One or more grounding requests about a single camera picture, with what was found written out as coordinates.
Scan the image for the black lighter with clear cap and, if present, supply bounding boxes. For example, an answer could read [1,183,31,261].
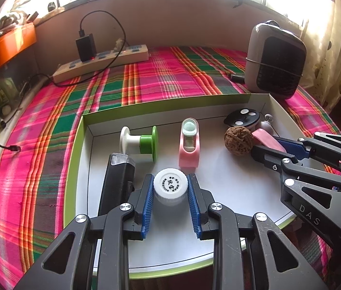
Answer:
[98,153,136,218]

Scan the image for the white round jar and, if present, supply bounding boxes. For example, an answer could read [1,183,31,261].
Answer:
[153,168,189,206]

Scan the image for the black charger cable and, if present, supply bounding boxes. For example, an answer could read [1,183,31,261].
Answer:
[52,10,126,88]

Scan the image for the black usb cable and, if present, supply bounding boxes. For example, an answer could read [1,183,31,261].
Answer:
[0,72,53,152]

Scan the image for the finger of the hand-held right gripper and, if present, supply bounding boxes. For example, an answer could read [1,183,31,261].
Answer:
[251,145,341,250]
[276,132,341,185]

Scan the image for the pink correction tape dispenser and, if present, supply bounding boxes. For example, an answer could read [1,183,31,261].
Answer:
[178,118,201,170]

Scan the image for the pink green plaid cloth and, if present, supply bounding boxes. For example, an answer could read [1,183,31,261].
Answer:
[0,46,340,290]

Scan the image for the black charger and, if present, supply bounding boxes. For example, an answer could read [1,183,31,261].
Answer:
[76,33,97,62]

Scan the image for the green cardboard box tray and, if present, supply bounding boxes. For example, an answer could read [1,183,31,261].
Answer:
[63,93,314,280]

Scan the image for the green printed package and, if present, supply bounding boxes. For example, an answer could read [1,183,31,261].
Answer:
[0,75,17,114]

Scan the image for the small white knob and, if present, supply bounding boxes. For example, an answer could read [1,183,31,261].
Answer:
[259,114,275,133]

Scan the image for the pale leafy plant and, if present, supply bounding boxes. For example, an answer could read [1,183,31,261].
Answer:
[0,0,39,34]

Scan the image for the pink plastic clip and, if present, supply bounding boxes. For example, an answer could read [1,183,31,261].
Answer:
[252,128,287,153]

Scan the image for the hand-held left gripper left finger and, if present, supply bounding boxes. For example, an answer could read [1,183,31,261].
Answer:
[13,174,154,290]

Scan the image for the white and black heater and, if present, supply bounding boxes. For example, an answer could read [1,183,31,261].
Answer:
[244,20,307,100]

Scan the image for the green and white spool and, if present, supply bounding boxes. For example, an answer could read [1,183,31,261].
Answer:
[120,126,159,162]

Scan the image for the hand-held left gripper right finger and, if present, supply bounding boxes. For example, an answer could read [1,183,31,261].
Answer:
[187,173,329,290]

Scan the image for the black round case white dots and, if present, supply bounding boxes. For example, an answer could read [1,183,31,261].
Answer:
[223,109,261,128]

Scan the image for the cream dotted curtain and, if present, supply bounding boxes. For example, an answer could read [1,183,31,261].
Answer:
[303,0,341,112]

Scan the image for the brown walnut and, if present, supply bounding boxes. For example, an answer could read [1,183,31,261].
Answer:
[224,127,254,157]

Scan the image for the orange shelf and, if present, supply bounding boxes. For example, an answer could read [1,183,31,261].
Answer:
[0,22,37,80]

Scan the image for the beige power strip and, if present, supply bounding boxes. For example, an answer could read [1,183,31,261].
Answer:
[52,44,150,84]

